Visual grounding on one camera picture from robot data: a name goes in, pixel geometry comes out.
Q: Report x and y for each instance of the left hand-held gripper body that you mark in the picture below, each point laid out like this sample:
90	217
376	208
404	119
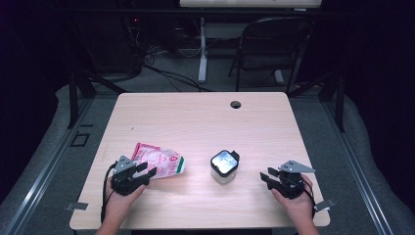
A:
125	181

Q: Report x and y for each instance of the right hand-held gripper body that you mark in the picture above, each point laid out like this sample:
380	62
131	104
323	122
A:
288	186

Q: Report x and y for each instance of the white plastic bag red print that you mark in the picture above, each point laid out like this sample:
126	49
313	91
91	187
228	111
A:
163	163

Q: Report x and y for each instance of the person's right hand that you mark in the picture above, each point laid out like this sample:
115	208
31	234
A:
298	204

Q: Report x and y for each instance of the person's left hand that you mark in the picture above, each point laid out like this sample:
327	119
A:
122	202

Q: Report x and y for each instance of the grey tape tab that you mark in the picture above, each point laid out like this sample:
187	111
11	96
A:
77	206
325	205

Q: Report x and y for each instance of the black tape strip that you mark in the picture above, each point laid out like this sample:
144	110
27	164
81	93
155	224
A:
86	125

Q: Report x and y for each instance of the white desk leg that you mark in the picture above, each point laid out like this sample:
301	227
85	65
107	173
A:
279	77
203	52

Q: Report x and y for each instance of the black folding chair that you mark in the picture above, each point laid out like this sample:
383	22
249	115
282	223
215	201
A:
270	45

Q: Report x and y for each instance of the white desk top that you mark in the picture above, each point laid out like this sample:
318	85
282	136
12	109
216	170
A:
251	3

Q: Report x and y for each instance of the aluminium floor rail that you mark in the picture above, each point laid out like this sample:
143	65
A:
42	176
359	169

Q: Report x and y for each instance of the black metal frame stand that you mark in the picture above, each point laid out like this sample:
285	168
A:
73	98
340	104

